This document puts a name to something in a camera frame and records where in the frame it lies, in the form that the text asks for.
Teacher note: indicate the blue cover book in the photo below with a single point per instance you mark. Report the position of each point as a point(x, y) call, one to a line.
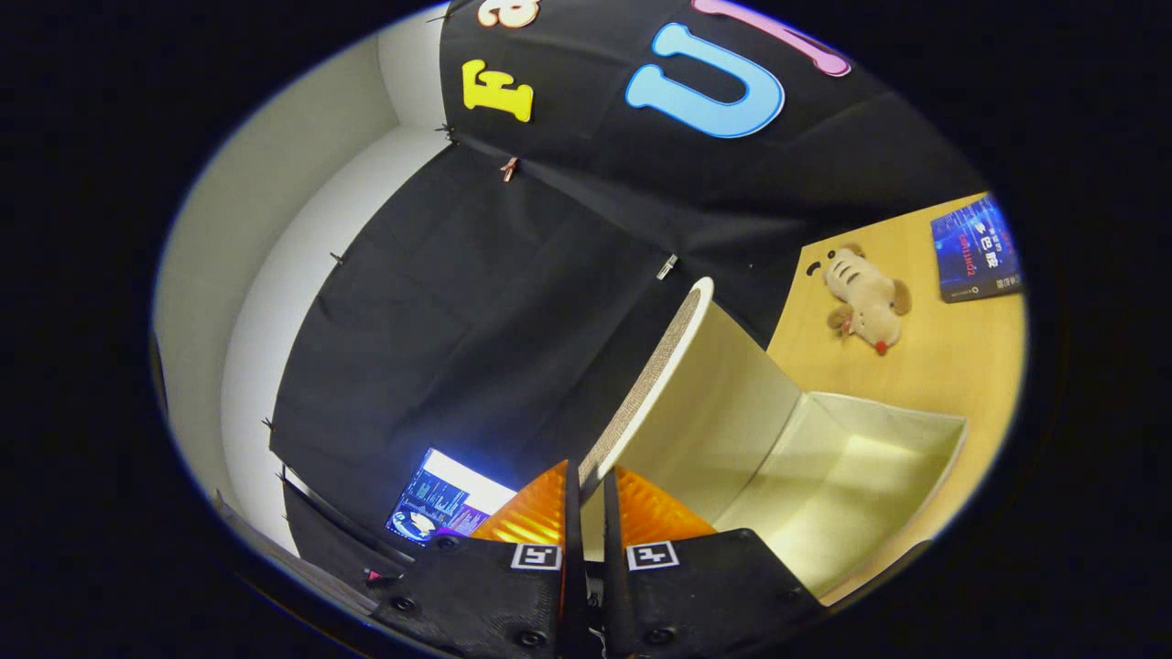
point(975, 252)

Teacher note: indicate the lit computer screen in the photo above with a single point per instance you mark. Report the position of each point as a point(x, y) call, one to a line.
point(439, 499)

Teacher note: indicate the red clothes peg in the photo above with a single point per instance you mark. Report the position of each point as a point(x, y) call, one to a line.
point(509, 168)

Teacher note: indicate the white fabric storage box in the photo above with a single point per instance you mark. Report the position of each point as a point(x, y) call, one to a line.
point(824, 458)

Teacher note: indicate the beige plush dog toy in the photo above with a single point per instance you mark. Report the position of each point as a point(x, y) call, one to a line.
point(865, 297)

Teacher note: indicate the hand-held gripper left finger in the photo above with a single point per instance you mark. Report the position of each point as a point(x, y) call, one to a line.
point(573, 531)

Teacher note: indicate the white clothes peg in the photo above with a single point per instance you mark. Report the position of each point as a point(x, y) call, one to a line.
point(667, 266)

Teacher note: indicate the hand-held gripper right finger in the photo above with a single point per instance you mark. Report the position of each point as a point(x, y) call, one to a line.
point(610, 540)

